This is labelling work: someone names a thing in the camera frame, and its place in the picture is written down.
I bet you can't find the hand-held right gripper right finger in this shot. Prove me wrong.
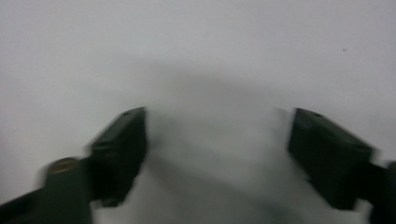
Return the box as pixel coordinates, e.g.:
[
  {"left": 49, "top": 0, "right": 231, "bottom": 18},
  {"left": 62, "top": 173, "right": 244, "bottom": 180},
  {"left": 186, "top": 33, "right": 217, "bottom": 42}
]
[{"left": 287, "top": 107, "right": 374, "bottom": 210}]

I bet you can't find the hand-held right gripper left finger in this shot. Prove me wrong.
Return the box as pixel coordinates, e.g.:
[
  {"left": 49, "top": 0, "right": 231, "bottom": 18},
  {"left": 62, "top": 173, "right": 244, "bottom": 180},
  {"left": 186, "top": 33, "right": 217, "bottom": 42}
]
[{"left": 89, "top": 106, "right": 149, "bottom": 208}]

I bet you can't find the white table mat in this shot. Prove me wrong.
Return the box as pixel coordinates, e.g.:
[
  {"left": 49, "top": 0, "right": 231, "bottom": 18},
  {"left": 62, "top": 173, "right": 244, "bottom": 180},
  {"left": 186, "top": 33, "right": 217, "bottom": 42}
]
[{"left": 0, "top": 0, "right": 396, "bottom": 224}]

